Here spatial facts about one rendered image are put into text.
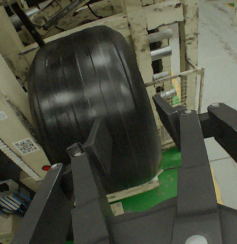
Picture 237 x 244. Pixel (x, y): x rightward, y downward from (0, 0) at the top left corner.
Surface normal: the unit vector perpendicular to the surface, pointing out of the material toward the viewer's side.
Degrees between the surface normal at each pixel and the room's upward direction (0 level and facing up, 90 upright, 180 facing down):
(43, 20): 90
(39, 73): 26
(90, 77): 32
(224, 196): 0
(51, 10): 90
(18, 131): 90
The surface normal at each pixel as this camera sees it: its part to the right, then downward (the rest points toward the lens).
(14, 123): 0.21, 0.68
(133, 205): -0.23, -0.66
